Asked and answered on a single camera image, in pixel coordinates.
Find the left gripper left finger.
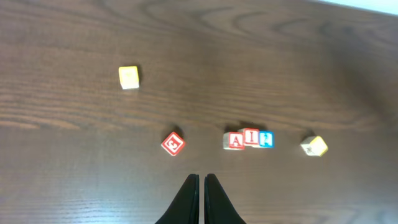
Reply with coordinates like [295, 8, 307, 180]
[155, 174, 200, 224]

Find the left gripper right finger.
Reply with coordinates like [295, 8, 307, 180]
[204, 174, 246, 224]

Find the red letter A block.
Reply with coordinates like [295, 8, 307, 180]
[223, 132, 245, 151]

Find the red letter I block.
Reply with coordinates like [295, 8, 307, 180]
[239, 128, 260, 147]

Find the blue number 2 block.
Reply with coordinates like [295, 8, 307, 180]
[254, 131, 274, 148]

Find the red letter E block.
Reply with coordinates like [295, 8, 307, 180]
[161, 132, 185, 156]

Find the yellow top block right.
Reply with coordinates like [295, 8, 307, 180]
[300, 136, 328, 157]

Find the yellow block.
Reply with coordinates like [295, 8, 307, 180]
[300, 136, 328, 157]
[119, 66, 139, 90]

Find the yellow top block far left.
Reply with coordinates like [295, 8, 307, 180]
[119, 66, 139, 90]

